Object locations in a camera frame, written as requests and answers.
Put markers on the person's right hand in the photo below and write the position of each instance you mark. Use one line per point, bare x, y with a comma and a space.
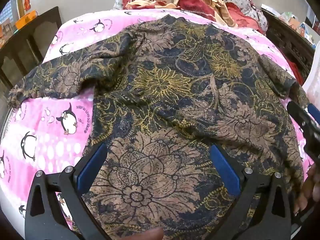
308, 192

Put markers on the red floral quilt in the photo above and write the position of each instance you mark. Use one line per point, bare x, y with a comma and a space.
190, 2

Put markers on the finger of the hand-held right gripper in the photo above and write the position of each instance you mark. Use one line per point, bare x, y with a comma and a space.
314, 110
301, 116

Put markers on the dark carved wooden headboard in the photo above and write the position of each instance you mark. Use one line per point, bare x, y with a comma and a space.
287, 37

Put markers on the white cloth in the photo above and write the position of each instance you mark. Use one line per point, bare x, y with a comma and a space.
312, 85

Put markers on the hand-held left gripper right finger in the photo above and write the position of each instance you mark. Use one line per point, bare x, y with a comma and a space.
226, 170

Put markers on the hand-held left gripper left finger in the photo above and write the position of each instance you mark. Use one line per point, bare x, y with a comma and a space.
91, 166

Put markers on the brown floral batik shirt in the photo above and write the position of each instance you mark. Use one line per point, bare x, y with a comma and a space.
175, 100

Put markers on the pink penguin blanket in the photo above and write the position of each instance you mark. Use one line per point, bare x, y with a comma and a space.
47, 140

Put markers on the window with blinds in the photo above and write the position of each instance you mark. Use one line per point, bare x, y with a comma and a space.
6, 15

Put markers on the orange box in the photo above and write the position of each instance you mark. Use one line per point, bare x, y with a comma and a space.
26, 18

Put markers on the red wall sticker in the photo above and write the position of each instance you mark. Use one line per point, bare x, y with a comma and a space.
27, 2

